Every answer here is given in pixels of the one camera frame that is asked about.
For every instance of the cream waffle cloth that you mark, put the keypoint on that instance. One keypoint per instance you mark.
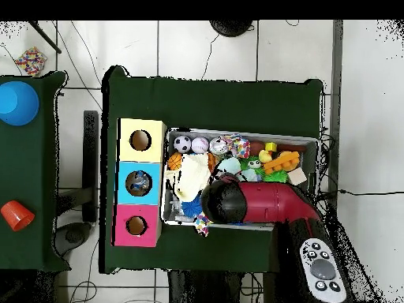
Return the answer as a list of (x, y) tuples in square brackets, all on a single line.
[(192, 177)]

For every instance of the mint green cloth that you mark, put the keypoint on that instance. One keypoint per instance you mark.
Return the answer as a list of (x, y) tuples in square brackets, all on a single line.
[(230, 166)]

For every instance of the clear plastic packet blue label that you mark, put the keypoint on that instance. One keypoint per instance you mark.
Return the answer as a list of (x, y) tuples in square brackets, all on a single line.
[(135, 187)]

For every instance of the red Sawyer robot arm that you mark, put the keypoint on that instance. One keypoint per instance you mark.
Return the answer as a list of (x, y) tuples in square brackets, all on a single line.
[(271, 202)]

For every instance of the shallow clear mesh bin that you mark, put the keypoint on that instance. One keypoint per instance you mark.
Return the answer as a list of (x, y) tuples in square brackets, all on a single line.
[(165, 214)]

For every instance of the wooden box with three holes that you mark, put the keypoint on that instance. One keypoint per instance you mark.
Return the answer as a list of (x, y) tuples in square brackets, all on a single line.
[(123, 189)]

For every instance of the small baseball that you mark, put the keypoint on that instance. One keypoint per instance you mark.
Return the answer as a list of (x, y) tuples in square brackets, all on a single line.
[(200, 145)]

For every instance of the small orange basketball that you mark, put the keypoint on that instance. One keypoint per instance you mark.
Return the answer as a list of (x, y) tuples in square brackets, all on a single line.
[(175, 161)]

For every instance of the small soccer ball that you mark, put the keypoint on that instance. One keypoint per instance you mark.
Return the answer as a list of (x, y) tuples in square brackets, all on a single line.
[(182, 144)]

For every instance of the blue spiky ball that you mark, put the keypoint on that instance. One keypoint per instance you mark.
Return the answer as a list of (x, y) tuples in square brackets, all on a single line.
[(192, 208)]

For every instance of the colourful patterned cloth pouch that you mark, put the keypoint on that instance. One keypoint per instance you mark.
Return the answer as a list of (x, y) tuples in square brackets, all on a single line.
[(238, 146)]

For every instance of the green spiky toy with eyes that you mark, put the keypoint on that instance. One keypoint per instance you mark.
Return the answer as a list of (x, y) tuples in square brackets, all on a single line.
[(254, 165)]

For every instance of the colourful spotted plush toy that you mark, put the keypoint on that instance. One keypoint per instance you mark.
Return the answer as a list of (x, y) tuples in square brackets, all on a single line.
[(202, 225)]

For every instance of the dark green table cloth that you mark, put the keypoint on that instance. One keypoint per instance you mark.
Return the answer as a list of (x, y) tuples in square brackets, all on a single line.
[(214, 101)]

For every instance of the orange toy brick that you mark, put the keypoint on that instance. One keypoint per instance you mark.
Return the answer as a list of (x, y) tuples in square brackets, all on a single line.
[(281, 161)]

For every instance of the black round stand base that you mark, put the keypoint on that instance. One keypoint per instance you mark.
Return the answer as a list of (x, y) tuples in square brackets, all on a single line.
[(231, 26)]

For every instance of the green covered side table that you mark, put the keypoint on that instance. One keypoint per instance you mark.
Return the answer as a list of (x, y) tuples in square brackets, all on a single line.
[(25, 158)]

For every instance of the red cup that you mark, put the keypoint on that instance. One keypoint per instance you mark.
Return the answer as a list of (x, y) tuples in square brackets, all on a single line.
[(17, 215)]

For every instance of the blue bowl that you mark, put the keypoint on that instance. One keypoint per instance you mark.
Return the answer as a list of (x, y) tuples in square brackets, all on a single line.
[(17, 103)]

